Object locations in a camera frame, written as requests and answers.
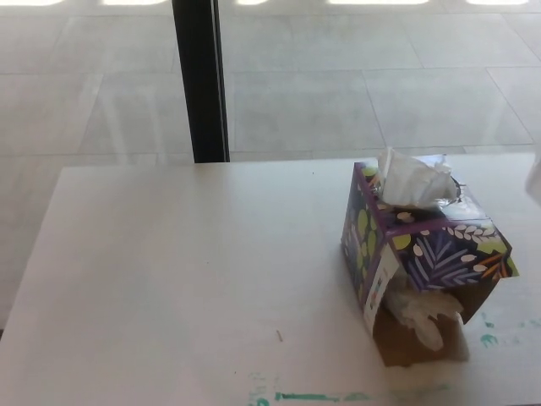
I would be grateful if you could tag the tall white pulled tissue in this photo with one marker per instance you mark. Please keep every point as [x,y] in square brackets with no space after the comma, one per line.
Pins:
[534,173]

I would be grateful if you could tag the white tissue in box opening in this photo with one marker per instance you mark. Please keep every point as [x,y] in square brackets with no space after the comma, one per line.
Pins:
[410,177]

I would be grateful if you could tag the purple floral cardboard tissue box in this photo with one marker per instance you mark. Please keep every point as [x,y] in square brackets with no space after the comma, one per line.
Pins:
[444,258]

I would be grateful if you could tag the crumpled white tissues in torn side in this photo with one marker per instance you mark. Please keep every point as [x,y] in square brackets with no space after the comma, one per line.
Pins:
[422,313]

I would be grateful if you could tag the black window frame post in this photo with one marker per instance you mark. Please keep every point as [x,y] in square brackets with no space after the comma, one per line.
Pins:
[200,84]

